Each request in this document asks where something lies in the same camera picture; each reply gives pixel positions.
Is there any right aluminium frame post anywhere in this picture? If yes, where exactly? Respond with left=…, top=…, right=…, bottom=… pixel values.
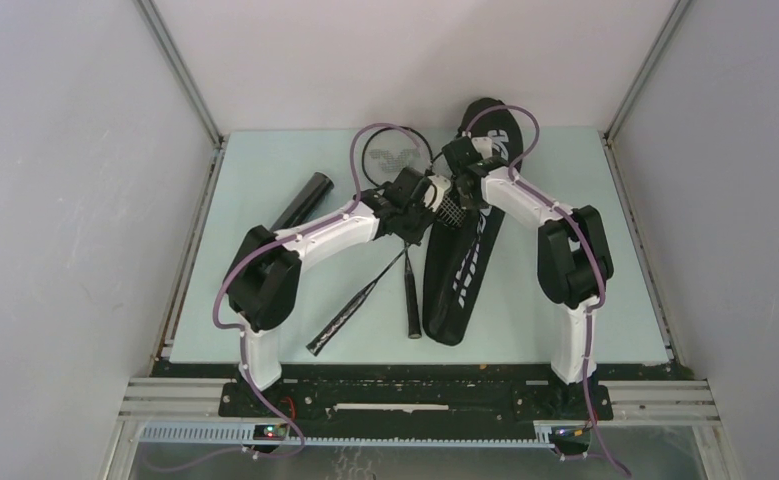
left=603, top=0, right=694, bottom=143

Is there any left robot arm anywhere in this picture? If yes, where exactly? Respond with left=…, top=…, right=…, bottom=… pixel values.
left=213, top=167, right=451, bottom=417

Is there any black shuttlecock tube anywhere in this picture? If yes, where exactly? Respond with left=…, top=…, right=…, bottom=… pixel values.
left=271, top=172, right=334, bottom=231

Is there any right controller board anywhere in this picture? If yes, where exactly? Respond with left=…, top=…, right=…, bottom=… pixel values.
left=550, top=428, right=591, bottom=443

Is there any controller board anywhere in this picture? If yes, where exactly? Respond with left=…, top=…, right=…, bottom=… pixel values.
left=252, top=424, right=289, bottom=442
left=550, top=428, right=591, bottom=443

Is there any aluminium frame post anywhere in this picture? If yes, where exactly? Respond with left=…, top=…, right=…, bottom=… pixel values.
left=603, top=0, right=694, bottom=143
left=134, top=0, right=225, bottom=148

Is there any left controller board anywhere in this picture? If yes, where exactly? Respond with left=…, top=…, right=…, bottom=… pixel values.
left=252, top=424, right=289, bottom=442

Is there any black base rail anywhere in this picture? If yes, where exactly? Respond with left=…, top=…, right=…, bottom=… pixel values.
left=152, top=360, right=680, bottom=441

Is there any left aluminium frame post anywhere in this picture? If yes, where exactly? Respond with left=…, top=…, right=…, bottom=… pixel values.
left=134, top=0, right=225, bottom=148

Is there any black racket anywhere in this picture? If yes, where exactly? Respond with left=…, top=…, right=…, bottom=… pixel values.
left=306, top=192, right=466, bottom=358
left=360, top=126, right=434, bottom=339

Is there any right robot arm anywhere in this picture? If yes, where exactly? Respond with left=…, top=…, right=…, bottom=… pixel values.
left=442, top=136, right=613, bottom=418

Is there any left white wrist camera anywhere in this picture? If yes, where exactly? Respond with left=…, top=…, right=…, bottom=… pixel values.
left=424, top=175, right=452, bottom=212

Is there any black racket bag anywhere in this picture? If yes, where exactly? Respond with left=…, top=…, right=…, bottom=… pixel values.
left=421, top=97, right=524, bottom=346

